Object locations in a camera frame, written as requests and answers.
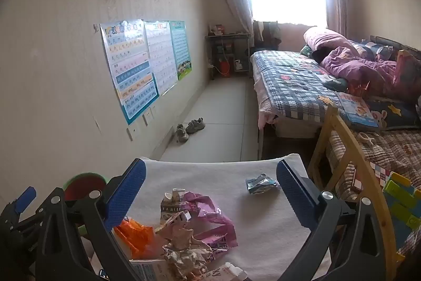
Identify white flattened carton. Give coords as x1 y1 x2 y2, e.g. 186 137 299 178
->
130 259 175 281

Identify dark corner shelf unit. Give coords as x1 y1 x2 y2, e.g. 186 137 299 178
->
204 32 252 81

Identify orange bucket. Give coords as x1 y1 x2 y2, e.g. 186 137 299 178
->
215 59 231 77

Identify green and red trash bin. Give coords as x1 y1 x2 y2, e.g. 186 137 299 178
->
62 172 107 203

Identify large blue wall poster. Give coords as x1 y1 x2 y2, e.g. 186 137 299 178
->
99 18 160 125

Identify pink duvet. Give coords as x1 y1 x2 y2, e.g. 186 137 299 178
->
303 27 400 97

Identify orange plastic wrapper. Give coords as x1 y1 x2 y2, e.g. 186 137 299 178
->
113 217 155 260

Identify dark clothes pile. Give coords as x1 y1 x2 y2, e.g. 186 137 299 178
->
253 21 282 51

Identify dark blue star pillow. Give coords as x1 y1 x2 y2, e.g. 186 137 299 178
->
365 98 421 132

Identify green wall poster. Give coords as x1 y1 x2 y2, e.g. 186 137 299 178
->
169 20 193 81

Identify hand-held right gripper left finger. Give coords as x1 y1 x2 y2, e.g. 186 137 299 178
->
34 157 147 281

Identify grey shoe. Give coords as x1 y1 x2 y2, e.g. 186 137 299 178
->
186 117 206 134
176 124 189 143

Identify pink plastic bag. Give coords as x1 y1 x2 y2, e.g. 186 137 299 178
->
181 191 238 260

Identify white printed box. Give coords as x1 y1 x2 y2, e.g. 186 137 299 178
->
202 262 248 281

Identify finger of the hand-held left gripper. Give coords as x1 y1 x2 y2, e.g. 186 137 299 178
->
10 186 37 219

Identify crumpled brown paper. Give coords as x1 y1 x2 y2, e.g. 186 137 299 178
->
154 212 214 281

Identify green and yellow toy blocks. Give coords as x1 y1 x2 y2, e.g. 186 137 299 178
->
382 172 421 229

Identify brown checked blanket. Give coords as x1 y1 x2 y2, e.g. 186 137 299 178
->
329 130 421 203

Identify white table cloth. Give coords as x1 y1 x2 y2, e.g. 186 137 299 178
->
82 153 333 281

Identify blue picture book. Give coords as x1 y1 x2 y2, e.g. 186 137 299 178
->
335 93 379 132

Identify wooden crib frame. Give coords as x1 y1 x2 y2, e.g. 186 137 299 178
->
307 103 398 281

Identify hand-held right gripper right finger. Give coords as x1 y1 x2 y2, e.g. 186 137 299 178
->
276 159 392 281

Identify blue silver foil wrapper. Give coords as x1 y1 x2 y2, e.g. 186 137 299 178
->
245 173 280 195

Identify white plastic clip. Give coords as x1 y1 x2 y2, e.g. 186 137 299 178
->
357 132 379 147

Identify small printed milk carton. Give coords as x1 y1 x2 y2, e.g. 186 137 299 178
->
160 188 189 225

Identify white wall poster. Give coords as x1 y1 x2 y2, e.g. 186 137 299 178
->
144 20 180 96

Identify dark bed headboard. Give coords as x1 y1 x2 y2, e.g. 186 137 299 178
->
370 36 421 61

